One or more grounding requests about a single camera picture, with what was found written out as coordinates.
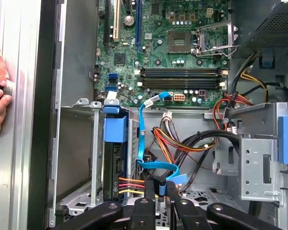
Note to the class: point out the grey metal disk bay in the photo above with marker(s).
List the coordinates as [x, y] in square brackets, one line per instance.
[96, 143]

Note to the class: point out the small round tool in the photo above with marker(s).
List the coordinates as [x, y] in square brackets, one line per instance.
[8, 90]

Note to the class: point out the CPU socket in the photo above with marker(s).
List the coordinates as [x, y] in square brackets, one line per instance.
[178, 42]

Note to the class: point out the grey metal drive cage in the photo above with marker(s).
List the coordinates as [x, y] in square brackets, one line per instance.
[254, 153]

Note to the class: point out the grey power supply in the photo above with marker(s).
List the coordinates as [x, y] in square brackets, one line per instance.
[273, 26]

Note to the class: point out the black expansion slot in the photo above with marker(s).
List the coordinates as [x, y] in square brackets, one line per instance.
[107, 24]

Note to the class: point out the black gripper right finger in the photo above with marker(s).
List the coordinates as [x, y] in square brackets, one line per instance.
[189, 215]

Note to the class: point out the green motherboard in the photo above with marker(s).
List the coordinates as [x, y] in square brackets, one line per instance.
[153, 55]

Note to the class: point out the silver coin battery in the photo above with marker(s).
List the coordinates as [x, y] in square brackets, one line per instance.
[128, 21]

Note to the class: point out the hard disk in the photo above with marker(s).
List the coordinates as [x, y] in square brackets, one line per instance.
[115, 130]

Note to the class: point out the black RAM slot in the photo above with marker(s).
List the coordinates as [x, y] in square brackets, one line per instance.
[182, 71]
[182, 80]
[182, 75]
[182, 85]

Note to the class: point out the blue plastic cage latch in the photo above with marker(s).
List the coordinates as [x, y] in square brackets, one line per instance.
[286, 139]

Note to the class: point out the blue plastic clip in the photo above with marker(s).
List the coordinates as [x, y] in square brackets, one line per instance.
[266, 58]

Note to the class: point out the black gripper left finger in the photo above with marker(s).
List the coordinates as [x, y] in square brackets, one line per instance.
[144, 215]

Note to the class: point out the metal socket cover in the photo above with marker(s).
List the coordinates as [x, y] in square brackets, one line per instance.
[201, 40]

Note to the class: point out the black square chip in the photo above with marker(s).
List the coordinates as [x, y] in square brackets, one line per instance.
[120, 58]

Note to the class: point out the blue expansion slot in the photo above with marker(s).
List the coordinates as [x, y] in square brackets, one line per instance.
[138, 24]

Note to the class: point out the cream expansion slot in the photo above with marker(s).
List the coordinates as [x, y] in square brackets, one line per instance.
[116, 21]

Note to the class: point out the black PC case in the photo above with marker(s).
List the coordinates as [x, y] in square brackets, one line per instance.
[42, 119]

